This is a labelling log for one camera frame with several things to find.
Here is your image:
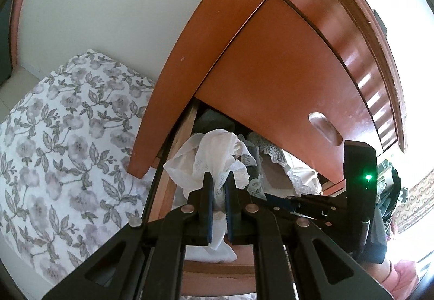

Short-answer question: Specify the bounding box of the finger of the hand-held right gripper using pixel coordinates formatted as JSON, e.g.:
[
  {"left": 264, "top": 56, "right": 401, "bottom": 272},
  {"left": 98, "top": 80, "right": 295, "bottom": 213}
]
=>
[{"left": 264, "top": 193, "right": 347, "bottom": 223}]

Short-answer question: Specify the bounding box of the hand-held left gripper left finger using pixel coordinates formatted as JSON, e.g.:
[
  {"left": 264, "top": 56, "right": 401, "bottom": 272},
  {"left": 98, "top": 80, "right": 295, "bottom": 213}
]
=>
[{"left": 42, "top": 171, "right": 218, "bottom": 300}]

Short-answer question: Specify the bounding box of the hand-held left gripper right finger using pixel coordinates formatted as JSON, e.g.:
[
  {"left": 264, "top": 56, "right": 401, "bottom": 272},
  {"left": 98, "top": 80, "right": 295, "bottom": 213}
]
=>
[{"left": 225, "top": 172, "right": 395, "bottom": 300}]

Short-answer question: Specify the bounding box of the white mesh underwear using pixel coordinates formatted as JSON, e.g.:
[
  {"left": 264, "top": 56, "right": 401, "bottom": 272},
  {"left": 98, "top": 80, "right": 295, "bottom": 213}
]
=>
[{"left": 163, "top": 128, "right": 253, "bottom": 264}]

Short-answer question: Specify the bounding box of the wooden drawer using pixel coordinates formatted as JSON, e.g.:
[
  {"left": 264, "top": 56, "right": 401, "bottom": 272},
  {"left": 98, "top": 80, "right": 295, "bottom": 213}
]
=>
[
  {"left": 146, "top": 100, "right": 346, "bottom": 299},
  {"left": 275, "top": 0, "right": 394, "bottom": 153}
]

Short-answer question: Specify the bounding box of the closed drawer front with recess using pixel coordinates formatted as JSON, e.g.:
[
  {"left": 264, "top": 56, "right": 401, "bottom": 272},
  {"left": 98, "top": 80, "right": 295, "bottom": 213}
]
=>
[{"left": 195, "top": 0, "right": 377, "bottom": 185}]

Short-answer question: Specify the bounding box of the closed wooden drawer front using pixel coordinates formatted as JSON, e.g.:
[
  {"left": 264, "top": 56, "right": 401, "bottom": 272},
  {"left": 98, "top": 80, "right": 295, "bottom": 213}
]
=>
[{"left": 275, "top": 0, "right": 394, "bottom": 153}]

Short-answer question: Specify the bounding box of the beige lace-trimmed garment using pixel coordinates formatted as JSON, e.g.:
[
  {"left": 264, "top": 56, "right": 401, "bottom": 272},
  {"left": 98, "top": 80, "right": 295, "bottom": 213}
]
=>
[{"left": 247, "top": 132, "right": 323, "bottom": 197}]

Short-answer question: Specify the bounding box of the brown patterned rug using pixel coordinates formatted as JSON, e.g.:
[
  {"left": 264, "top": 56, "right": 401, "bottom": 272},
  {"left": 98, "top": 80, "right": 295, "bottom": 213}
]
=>
[{"left": 397, "top": 168, "right": 434, "bottom": 236}]

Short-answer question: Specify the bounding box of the dark grey garment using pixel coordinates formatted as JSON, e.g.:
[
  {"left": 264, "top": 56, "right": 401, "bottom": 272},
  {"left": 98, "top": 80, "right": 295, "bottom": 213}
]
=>
[{"left": 195, "top": 106, "right": 240, "bottom": 136}]

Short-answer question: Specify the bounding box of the floral bed sheet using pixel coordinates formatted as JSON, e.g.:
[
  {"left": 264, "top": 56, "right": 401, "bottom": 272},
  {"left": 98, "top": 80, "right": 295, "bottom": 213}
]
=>
[{"left": 0, "top": 49, "right": 160, "bottom": 290}]

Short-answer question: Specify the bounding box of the wooden dresser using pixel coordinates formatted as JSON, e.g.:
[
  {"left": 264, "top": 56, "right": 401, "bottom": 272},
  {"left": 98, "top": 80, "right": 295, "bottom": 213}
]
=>
[{"left": 129, "top": 0, "right": 407, "bottom": 185}]

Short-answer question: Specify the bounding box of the dark teal box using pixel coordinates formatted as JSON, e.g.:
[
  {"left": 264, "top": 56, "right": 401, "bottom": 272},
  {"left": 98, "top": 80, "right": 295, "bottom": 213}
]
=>
[{"left": 0, "top": 0, "right": 15, "bottom": 85}]

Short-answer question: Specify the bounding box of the pink frame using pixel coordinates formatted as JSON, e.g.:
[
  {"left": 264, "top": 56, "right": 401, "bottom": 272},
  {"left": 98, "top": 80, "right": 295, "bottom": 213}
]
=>
[{"left": 9, "top": 0, "right": 34, "bottom": 66}]

